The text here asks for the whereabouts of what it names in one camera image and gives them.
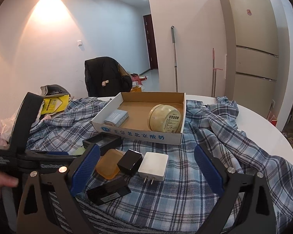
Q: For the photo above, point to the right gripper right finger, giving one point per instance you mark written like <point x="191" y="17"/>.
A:
<point x="256" y="213"/>

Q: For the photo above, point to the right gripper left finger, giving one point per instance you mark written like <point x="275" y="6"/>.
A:
<point x="36" y="213"/>

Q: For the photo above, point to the black rectangular box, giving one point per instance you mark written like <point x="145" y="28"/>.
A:
<point x="109" y="191"/>

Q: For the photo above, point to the orange translucent soap box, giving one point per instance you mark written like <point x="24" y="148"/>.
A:
<point x="107" y="165"/>

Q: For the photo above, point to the black display frame box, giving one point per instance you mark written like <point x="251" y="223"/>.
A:
<point x="105" y="142"/>

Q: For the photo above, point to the black small cube box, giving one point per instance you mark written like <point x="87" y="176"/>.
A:
<point x="130" y="162"/>

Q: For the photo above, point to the grey small carton box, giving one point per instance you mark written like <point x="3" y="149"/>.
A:
<point x="116" y="118"/>

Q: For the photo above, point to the white power adapter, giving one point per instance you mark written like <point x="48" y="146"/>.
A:
<point x="153" y="166"/>

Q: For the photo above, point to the white plastic bag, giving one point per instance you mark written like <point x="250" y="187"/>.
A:
<point x="6" y="126"/>

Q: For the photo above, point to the yellow package box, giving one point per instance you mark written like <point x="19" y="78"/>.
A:
<point x="54" y="104"/>

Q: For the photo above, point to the grey pouch bag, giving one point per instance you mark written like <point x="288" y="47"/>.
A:
<point x="53" y="91"/>

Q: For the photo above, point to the blue plaid shirt cloth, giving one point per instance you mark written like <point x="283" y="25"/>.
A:
<point x="183" y="200"/>

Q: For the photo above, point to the chair with black jacket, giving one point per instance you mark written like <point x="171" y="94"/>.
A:
<point x="105" y="77"/>

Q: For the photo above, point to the cardboard tray box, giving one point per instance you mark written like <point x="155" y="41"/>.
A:
<point x="138" y="105"/>

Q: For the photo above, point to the beige refrigerator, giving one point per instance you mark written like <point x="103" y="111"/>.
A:
<point x="252" y="53"/>

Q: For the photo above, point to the dark red door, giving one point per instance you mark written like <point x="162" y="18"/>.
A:
<point x="150" y="38"/>

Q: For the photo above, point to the red broom handle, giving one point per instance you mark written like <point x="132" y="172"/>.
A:
<point x="217" y="88"/>

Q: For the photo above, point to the grey mop handle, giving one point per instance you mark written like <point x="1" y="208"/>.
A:
<point x="174" y="56"/>

